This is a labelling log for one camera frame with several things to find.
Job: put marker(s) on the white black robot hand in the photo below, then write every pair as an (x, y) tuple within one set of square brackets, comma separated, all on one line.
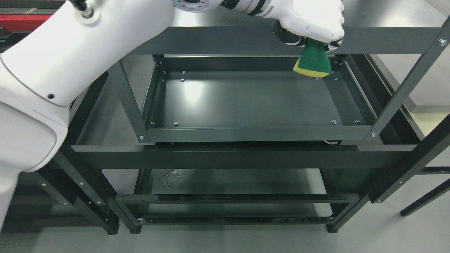
[(298, 21)]

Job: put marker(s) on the green yellow sponge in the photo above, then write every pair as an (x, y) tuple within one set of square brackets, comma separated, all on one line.
[(313, 61)]

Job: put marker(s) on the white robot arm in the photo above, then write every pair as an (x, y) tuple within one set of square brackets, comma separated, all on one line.
[(43, 73)]

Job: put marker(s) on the black metal shelf rack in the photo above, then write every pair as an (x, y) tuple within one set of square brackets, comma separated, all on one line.
[(208, 124)]

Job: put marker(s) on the red bar in background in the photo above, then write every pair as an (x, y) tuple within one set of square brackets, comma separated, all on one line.
[(22, 22)]

